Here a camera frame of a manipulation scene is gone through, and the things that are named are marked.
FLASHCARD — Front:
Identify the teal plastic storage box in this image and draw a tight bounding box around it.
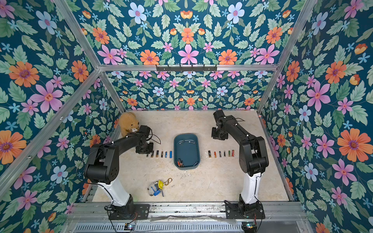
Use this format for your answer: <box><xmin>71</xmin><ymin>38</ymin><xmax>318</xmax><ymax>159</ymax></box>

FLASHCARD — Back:
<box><xmin>173</xmin><ymin>133</ymin><xmax>201</xmax><ymax>170</ymax></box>

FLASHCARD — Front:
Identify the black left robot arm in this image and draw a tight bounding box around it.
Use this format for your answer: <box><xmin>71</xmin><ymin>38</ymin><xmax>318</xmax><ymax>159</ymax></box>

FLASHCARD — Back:
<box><xmin>84</xmin><ymin>133</ymin><xmax>153</xmax><ymax>208</ymax></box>

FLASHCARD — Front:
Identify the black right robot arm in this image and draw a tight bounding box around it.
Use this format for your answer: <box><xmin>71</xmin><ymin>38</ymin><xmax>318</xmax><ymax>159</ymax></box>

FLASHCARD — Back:
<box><xmin>211</xmin><ymin>110</ymin><xmax>269</xmax><ymax>205</ymax></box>

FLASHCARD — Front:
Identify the brown teddy bear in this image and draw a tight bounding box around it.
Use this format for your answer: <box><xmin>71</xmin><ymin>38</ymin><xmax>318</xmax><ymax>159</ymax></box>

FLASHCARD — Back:
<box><xmin>118</xmin><ymin>112</ymin><xmax>139</xmax><ymax>137</ymax></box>

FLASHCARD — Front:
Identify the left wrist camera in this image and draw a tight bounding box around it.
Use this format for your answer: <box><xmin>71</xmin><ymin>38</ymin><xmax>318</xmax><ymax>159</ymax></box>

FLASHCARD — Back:
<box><xmin>138</xmin><ymin>125</ymin><xmax>152</xmax><ymax>140</ymax></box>

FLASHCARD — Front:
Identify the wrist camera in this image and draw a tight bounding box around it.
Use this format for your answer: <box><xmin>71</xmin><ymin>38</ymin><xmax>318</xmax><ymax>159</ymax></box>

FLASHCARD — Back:
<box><xmin>138</xmin><ymin>125</ymin><xmax>152</xmax><ymax>140</ymax></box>
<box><xmin>213</xmin><ymin>110</ymin><xmax>226</xmax><ymax>127</ymax></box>

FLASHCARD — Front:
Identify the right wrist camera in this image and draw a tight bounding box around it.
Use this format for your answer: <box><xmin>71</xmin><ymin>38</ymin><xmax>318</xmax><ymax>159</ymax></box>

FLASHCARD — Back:
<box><xmin>213</xmin><ymin>110</ymin><xmax>226</xmax><ymax>127</ymax></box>

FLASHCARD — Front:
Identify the keychain toy with yellow cap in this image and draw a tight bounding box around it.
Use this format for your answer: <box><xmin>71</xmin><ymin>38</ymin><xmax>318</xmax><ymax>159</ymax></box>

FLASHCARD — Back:
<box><xmin>147</xmin><ymin>178</ymin><xmax>173</xmax><ymax>197</ymax></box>

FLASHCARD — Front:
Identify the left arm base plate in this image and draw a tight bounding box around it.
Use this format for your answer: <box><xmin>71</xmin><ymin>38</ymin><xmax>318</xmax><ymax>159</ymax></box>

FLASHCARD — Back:
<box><xmin>108</xmin><ymin>204</ymin><xmax>150</xmax><ymax>220</ymax></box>

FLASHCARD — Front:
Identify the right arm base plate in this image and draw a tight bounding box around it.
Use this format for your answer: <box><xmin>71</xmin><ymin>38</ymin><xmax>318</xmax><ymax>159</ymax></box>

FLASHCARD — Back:
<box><xmin>224</xmin><ymin>201</ymin><xmax>265</xmax><ymax>219</ymax></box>

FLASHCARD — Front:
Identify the black hook rail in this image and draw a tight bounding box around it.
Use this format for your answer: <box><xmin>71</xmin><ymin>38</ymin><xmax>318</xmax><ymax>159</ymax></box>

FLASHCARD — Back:
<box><xmin>155</xmin><ymin>65</ymin><xmax>218</xmax><ymax>72</ymax></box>

